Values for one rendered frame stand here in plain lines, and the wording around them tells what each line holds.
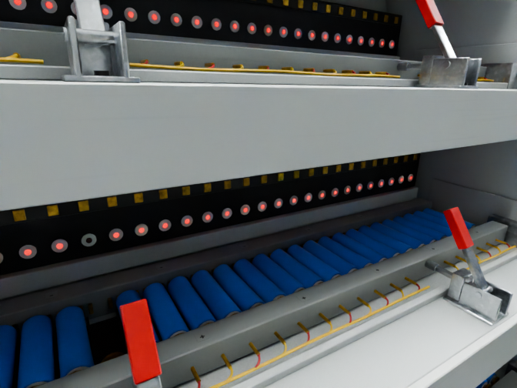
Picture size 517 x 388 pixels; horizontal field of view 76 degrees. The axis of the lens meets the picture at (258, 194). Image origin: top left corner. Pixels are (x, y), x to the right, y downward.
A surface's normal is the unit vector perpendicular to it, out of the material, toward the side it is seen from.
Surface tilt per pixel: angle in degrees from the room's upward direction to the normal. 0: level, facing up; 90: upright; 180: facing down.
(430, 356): 20
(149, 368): 75
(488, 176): 90
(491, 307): 90
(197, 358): 110
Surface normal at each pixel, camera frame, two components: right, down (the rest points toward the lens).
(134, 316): 0.44, -0.31
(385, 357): 0.02, -0.95
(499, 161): -0.86, 0.15
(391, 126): 0.51, 0.29
